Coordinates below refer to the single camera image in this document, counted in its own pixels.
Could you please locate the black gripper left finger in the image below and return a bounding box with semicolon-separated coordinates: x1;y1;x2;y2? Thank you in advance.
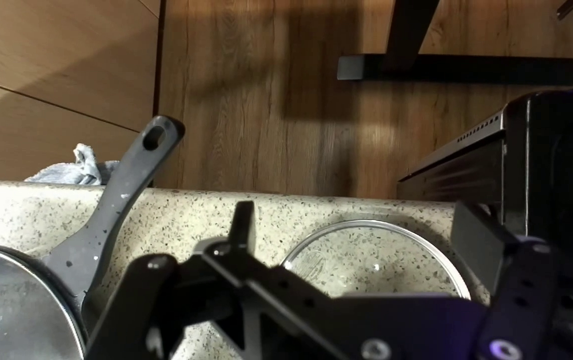
84;199;272;360

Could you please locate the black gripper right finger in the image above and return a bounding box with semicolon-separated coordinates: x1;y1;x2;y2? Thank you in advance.
449;198;563;360

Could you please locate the small glass pot lid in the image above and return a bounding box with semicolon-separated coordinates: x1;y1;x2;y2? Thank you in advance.
282;217;473;302

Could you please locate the glass frying pan lid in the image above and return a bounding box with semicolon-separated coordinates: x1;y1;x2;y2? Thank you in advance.
0;244;88;360

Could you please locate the black frying pan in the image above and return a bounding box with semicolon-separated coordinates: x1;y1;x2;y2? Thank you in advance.
38;113;188;335

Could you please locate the grey dish towel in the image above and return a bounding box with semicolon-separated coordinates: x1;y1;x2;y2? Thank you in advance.
24;142;120;188

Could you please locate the black electric stove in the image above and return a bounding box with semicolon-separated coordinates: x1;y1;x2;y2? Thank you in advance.
397;82;573;360

